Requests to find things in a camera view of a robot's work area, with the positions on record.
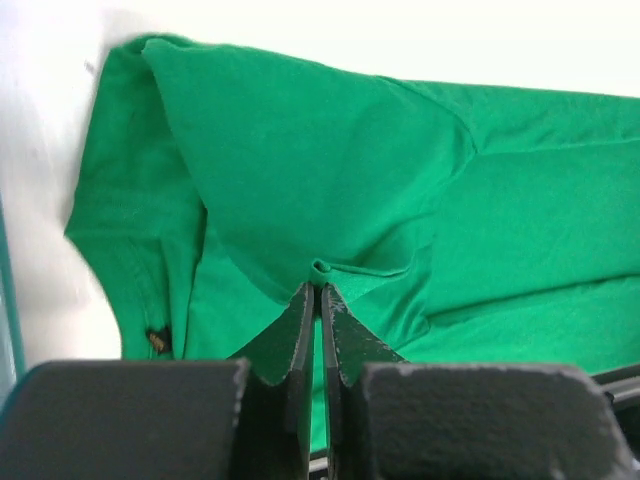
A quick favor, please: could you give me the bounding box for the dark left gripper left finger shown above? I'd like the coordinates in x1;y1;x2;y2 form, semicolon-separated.
1;284;314;479

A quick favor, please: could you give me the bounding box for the dark left gripper right finger tip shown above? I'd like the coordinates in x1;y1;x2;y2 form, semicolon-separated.
321;284;639;479

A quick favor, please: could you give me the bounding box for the green t shirt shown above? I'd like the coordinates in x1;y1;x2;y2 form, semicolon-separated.
63;32;640;456

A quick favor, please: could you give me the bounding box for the blue plastic basket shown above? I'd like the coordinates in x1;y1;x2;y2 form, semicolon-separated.
0;215;25;403

